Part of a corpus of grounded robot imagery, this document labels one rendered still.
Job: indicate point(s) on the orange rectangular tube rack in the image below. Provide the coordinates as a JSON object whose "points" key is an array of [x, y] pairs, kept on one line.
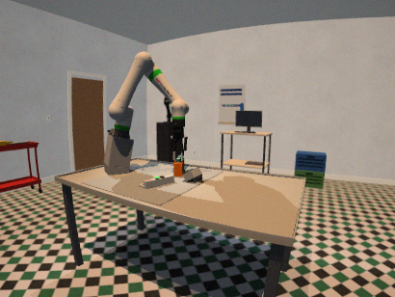
{"points": [[178, 168]]}

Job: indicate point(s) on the white button panel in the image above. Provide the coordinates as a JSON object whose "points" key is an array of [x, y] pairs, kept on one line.
{"points": [[193, 175]]}

